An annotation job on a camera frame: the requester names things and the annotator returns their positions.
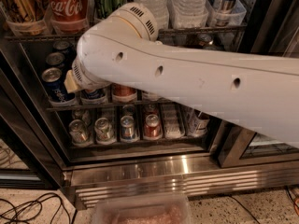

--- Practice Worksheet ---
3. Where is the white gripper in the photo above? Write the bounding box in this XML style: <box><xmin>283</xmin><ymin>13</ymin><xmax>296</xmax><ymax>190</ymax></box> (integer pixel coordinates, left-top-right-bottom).
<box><xmin>64</xmin><ymin>70</ymin><xmax>81</xmax><ymax>93</ymax></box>

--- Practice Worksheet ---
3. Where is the pepsi can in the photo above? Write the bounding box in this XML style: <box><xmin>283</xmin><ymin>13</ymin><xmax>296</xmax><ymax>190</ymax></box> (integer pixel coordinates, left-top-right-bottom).
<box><xmin>52</xmin><ymin>40</ymin><xmax>76</xmax><ymax>58</ymax></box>
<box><xmin>46</xmin><ymin>52</ymin><xmax>70</xmax><ymax>70</ymax></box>
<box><xmin>41</xmin><ymin>67</ymin><xmax>75</xmax><ymax>103</ymax></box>
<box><xmin>83</xmin><ymin>89</ymin><xmax>106</xmax><ymax>100</ymax></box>

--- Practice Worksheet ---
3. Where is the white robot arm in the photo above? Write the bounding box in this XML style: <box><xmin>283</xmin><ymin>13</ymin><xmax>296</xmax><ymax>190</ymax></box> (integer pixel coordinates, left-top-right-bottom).
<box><xmin>64</xmin><ymin>3</ymin><xmax>299</xmax><ymax>147</ymax></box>

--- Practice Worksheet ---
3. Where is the front red soda can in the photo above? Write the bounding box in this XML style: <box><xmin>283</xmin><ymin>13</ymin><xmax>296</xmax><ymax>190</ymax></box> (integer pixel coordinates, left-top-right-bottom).
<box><xmin>112</xmin><ymin>84</ymin><xmax>136</xmax><ymax>97</ymax></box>

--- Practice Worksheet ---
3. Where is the bottom shelf silver can left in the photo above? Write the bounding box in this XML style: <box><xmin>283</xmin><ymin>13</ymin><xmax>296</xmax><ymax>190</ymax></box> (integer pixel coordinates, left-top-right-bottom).
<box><xmin>69</xmin><ymin>119</ymin><xmax>90</xmax><ymax>144</ymax></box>

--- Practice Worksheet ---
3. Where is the stainless steel fridge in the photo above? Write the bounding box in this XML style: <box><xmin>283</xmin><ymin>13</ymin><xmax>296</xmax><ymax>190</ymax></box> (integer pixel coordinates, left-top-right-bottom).
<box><xmin>0</xmin><ymin>0</ymin><xmax>299</xmax><ymax>209</ymax></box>

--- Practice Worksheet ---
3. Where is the bottom shelf blue silver can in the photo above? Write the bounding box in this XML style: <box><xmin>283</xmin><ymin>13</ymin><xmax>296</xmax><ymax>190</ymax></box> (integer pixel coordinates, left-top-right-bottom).
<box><xmin>121</xmin><ymin>116</ymin><xmax>135</xmax><ymax>140</ymax></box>

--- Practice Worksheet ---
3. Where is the top shelf coca-cola can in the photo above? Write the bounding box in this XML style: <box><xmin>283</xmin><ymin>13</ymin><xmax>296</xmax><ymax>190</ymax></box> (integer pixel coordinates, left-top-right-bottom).
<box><xmin>49</xmin><ymin>0</ymin><xmax>88</xmax><ymax>34</ymax></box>

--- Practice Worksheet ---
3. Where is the bottom shelf red can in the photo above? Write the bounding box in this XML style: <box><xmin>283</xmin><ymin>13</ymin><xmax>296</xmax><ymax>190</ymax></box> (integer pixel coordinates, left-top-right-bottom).
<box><xmin>144</xmin><ymin>114</ymin><xmax>161</xmax><ymax>138</ymax></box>

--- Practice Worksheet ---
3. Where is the top shelf gold can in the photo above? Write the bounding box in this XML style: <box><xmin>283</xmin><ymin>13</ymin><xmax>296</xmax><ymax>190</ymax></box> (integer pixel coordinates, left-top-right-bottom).
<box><xmin>1</xmin><ymin>0</ymin><xmax>47</xmax><ymax>35</ymax></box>

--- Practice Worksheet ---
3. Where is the bottom shelf tea bottle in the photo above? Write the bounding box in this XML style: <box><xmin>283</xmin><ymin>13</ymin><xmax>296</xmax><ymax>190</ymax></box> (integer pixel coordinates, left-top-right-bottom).
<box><xmin>187</xmin><ymin>108</ymin><xmax>210</xmax><ymax>137</ymax></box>

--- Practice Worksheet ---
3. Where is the rear gold soda can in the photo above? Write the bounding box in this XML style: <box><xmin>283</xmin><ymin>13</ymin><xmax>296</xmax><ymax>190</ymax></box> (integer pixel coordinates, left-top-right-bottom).
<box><xmin>197</xmin><ymin>34</ymin><xmax>213</xmax><ymax>46</ymax></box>

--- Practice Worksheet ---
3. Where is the glass fridge door right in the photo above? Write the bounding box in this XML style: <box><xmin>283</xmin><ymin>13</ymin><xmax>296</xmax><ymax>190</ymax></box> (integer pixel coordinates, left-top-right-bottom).
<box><xmin>218</xmin><ymin>125</ymin><xmax>299</xmax><ymax>168</ymax></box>

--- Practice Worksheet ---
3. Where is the left clear water bottle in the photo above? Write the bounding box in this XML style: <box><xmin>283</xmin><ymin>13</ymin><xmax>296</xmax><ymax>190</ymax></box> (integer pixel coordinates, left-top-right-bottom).
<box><xmin>133</xmin><ymin>0</ymin><xmax>170</xmax><ymax>30</ymax></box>

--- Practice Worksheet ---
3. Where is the clear water bottle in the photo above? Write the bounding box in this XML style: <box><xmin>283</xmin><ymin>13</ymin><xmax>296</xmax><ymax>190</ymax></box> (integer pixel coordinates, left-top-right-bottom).
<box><xmin>133</xmin><ymin>0</ymin><xmax>170</xmax><ymax>30</ymax></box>
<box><xmin>169</xmin><ymin>0</ymin><xmax>208</xmax><ymax>29</ymax></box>

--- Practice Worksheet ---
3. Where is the clear plastic bin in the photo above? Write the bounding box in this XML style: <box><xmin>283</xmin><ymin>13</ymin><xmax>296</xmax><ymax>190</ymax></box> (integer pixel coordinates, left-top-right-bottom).
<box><xmin>92</xmin><ymin>193</ymin><xmax>193</xmax><ymax>224</ymax></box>

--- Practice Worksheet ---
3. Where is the right clear water bottle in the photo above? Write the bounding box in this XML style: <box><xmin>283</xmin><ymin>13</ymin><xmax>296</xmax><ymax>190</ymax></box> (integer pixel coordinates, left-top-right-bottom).
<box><xmin>169</xmin><ymin>0</ymin><xmax>208</xmax><ymax>29</ymax></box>

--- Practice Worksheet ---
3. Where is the black floor cable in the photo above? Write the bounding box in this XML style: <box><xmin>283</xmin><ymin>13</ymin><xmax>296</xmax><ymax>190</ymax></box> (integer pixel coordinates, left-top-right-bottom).
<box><xmin>0</xmin><ymin>192</ymin><xmax>78</xmax><ymax>224</ymax></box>

